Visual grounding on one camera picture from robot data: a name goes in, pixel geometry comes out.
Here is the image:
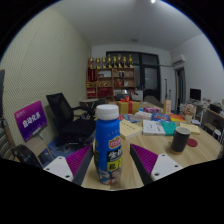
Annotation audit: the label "small upright cardboard box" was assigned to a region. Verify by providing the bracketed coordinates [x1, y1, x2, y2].
[162, 99, 172, 115]

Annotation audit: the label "white printed booklet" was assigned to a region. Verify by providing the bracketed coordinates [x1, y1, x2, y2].
[142, 119, 166, 136]

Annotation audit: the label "wooden shelf unit with trophies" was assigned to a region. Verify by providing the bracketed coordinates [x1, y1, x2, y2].
[86, 54, 137, 103]

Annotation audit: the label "blue drink bottle white cap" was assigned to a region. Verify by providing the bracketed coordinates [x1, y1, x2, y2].
[93, 104, 124, 186]

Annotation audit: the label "teal book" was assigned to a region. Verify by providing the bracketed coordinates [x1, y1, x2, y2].
[161, 120, 178, 137]

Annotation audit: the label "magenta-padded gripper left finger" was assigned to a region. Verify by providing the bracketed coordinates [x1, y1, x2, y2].
[43, 143, 95, 187]

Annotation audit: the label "orange red book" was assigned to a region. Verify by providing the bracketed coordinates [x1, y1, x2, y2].
[168, 113, 186, 123]

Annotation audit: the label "pink flowers in white pot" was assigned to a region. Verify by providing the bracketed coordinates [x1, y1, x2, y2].
[184, 103, 196, 125]

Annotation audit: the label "small pink box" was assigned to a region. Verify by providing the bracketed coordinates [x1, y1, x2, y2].
[143, 106, 162, 114]

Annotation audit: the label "purple sign board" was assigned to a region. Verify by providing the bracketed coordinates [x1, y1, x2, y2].
[13, 100, 48, 143]

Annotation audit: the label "flat round red coaster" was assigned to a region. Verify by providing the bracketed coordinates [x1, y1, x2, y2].
[186, 138, 199, 148]

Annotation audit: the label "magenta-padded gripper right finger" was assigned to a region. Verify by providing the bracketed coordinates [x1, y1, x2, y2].
[129, 143, 184, 186]

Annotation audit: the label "yellow gift box red ribbon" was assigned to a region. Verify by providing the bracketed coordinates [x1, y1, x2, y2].
[116, 96, 141, 115]

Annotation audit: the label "black framed glass door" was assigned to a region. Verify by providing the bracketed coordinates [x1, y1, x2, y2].
[105, 51, 162, 103]

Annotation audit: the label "black mug white inside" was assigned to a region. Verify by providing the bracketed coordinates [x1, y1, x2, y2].
[170, 126, 192, 155]

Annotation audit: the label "cluttered wooden side desk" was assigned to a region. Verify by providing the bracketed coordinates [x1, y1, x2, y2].
[199, 103, 224, 144]

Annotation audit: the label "black office chair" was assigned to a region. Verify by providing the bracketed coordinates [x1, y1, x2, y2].
[45, 92, 98, 148]

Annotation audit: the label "white wall air conditioner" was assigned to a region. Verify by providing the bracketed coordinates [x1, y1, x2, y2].
[171, 54, 187, 68]

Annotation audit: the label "blue printed book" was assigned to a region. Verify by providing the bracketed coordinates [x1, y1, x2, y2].
[119, 114, 134, 122]

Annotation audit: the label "black computer monitor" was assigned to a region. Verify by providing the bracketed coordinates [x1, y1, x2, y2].
[189, 88, 202, 102]

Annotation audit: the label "thick beige book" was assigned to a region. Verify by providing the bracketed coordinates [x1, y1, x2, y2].
[118, 119, 144, 141]

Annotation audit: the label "black plastic chair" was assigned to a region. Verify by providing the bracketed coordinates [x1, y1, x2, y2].
[12, 143, 44, 169]

